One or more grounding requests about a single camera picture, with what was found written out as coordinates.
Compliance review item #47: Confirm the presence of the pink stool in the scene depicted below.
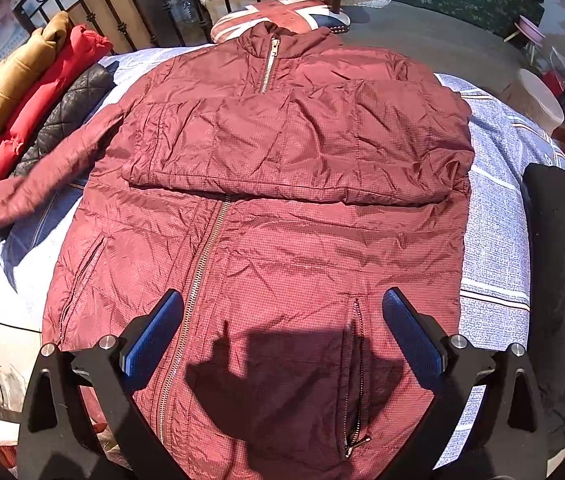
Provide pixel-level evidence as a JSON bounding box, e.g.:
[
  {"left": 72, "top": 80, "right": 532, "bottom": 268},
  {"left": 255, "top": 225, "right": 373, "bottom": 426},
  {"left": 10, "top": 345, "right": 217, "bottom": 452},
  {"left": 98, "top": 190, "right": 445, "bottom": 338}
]
[{"left": 503, "top": 15, "right": 547, "bottom": 63}]

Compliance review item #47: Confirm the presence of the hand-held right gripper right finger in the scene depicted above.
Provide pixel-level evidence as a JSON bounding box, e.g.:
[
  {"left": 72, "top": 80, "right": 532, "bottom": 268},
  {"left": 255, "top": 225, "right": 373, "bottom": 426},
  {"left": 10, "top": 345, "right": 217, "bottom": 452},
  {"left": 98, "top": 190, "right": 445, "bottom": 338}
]
[{"left": 381, "top": 287, "right": 548, "bottom": 480}]

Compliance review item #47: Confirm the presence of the clear plastic bag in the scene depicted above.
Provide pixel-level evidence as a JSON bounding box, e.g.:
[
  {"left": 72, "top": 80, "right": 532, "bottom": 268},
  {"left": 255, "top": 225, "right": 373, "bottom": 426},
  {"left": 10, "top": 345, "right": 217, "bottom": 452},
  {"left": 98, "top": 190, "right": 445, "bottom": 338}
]
[{"left": 0, "top": 360, "right": 29, "bottom": 411}]

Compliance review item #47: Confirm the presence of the blue plaid bedsheet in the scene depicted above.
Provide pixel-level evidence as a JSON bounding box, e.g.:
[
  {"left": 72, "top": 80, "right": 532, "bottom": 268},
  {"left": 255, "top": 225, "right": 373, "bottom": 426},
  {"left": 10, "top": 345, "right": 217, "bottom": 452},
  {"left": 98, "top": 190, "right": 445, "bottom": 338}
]
[{"left": 0, "top": 45, "right": 565, "bottom": 471}]

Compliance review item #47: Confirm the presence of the black folded jacket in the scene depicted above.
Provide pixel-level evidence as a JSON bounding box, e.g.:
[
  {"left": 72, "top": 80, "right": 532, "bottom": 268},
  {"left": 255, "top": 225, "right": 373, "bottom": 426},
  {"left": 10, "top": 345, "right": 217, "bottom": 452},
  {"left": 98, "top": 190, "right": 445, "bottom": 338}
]
[{"left": 521, "top": 162, "right": 565, "bottom": 456}]

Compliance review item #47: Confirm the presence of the flag print wooden chair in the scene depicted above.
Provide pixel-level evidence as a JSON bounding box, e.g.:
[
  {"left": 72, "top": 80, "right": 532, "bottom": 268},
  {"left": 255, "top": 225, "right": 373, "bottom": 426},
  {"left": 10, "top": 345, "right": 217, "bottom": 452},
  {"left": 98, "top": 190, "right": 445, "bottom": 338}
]
[{"left": 211, "top": 0, "right": 352, "bottom": 45}]

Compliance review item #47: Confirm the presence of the maroon puffer jacket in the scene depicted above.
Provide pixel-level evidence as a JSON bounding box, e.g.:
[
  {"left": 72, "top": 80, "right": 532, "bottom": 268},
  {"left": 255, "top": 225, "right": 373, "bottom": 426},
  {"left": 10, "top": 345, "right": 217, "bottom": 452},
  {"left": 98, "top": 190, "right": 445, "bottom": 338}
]
[{"left": 0, "top": 21, "right": 474, "bottom": 480}]

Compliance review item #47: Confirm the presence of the black cable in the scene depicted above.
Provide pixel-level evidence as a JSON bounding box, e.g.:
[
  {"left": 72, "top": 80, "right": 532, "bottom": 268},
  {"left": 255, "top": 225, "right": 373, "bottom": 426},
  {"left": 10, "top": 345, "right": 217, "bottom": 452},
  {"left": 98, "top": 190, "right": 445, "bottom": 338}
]
[{"left": 0, "top": 302, "right": 43, "bottom": 335}]

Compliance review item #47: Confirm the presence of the red puffer jacket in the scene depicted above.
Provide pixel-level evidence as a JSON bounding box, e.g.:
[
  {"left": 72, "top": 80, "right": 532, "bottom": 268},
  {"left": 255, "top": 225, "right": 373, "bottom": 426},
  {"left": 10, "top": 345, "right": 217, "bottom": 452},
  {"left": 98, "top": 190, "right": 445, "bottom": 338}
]
[{"left": 0, "top": 24, "right": 114, "bottom": 183}]

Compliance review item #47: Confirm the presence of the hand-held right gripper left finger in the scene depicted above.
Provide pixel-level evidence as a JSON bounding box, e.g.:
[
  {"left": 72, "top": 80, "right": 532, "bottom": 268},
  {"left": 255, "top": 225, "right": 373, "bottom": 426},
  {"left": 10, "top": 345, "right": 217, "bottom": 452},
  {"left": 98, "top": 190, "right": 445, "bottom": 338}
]
[{"left": 17, "top": 289, "right": 186, "bottom": 480}]

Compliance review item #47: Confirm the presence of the black iron railing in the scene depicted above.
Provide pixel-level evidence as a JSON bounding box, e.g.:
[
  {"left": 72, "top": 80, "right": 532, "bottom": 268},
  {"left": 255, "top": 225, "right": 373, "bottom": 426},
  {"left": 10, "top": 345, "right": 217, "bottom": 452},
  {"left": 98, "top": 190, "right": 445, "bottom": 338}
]
[{"left": 12, "top": 0, "right": 293, "bottom": 56}]

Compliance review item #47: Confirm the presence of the tan puffer jacket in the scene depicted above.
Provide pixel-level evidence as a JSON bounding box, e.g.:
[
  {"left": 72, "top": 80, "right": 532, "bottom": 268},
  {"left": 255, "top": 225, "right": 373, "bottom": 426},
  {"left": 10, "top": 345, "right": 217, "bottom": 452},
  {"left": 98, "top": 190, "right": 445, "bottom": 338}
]
[{"left": 0, "top": 11, "right": 70, "bottom": 181}]

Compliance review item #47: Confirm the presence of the beige round stool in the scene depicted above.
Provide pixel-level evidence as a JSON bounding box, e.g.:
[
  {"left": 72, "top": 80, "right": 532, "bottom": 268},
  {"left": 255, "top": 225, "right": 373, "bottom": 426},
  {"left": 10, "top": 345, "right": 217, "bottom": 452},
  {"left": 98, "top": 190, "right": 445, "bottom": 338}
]
[{"left": 505, "top": 68, "right": 565, "bottom": 133}]

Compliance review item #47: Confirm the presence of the black quilted jacket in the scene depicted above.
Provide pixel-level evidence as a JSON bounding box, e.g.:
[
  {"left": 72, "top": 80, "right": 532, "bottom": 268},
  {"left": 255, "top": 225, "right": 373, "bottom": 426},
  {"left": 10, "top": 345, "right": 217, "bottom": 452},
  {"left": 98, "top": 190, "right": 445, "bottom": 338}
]
[{"left": 12, "top": 65, "right": 118, "bottom": 178}]

